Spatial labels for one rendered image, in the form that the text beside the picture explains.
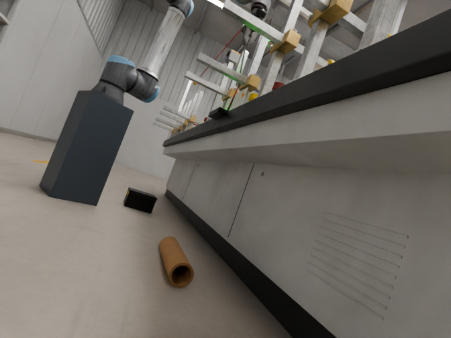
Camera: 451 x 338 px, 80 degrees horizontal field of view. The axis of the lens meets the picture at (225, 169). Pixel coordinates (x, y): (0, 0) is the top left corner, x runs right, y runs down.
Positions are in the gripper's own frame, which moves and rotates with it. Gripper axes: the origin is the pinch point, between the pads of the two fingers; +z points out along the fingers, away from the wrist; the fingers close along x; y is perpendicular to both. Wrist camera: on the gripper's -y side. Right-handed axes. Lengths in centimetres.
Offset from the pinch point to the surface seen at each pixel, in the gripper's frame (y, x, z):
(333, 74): -68, -3, 35
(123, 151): 782, 52, 59
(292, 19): -24.3, -7.8, -4.8
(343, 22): -52, -12, 8
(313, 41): -49, -6, 17
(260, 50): 0.7, -7.3, -1.3
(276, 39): -27.9, -2.9, 8.1
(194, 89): 776, -83, -216
